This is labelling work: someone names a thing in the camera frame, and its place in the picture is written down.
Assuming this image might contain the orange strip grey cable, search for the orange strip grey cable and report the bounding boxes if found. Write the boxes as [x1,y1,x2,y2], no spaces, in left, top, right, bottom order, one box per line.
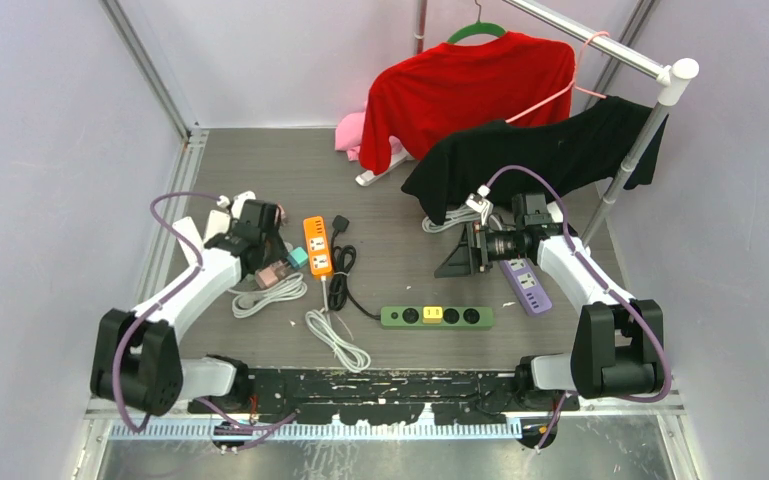
[304,274,373,374]

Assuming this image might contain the orange power strip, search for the orange power strip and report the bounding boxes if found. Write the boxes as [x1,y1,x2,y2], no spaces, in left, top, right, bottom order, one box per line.
[303,216,334,278]

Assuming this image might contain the pink hanger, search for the pink hanger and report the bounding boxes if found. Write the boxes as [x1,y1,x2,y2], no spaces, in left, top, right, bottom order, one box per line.
[505,30,611,124]

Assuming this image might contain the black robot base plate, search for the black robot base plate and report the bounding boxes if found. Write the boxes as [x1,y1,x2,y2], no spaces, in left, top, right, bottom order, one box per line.
[212,368,562,426]

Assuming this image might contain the black t-shirt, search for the black t-shirt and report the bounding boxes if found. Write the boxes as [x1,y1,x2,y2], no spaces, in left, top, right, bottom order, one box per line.
[401,96,652,223]

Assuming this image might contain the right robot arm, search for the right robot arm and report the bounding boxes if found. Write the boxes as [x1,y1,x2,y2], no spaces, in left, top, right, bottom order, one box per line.
[434,193,669,411]

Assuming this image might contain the purple power strip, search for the purple power strip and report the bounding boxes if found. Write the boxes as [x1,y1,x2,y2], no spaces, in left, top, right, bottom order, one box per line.
[498,258,553,316]

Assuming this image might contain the green hanger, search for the green hanger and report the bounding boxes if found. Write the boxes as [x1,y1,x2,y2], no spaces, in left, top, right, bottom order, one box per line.
[446,0,507,44]

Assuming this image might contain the black power cable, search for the black power cable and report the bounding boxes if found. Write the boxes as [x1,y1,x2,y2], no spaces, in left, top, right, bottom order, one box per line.
[326,215,385,321]

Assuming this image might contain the purple strip white cable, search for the purple strip white cable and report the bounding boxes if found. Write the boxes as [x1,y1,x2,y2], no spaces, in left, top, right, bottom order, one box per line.
[420,203,495,235]

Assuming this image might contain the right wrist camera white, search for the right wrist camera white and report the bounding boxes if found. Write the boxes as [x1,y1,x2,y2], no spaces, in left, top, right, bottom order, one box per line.
[465,184,494,228]

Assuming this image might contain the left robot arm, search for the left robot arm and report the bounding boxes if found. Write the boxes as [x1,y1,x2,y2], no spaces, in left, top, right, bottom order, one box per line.
[89,192,288,416]

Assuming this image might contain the pink cloth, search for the pink cloth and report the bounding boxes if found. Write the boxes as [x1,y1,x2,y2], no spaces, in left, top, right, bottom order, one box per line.
[334,108,366,162]

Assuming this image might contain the green power strip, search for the green power strip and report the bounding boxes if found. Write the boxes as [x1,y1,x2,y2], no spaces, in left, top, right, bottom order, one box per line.
[380,305,496,330]

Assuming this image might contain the yellow plug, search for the yellow plug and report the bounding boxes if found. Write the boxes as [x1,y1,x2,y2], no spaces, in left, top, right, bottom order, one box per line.
[422,306,444,325]

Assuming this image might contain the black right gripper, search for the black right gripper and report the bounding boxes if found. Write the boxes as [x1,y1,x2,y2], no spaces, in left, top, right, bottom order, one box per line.
[436,221,528,278]

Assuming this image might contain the large strip white cable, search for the large strip white cable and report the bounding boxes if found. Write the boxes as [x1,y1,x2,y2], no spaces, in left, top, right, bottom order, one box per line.
[230,271,308,321]

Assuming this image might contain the red t-shirt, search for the red t-shirt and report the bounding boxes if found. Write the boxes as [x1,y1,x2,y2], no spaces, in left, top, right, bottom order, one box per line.
[359,32,576,175]

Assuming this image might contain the small white power strip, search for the small white power strip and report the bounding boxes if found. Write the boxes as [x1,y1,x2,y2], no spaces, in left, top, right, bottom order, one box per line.
[172,216,203,266]

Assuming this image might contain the large white power strip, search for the large white power strip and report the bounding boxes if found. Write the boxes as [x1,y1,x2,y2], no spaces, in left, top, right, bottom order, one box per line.
[204,210,232,244]

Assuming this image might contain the metal clothes rack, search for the metal clothes rack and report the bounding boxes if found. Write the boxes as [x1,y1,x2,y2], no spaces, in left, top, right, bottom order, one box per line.
[355,0,701,250]

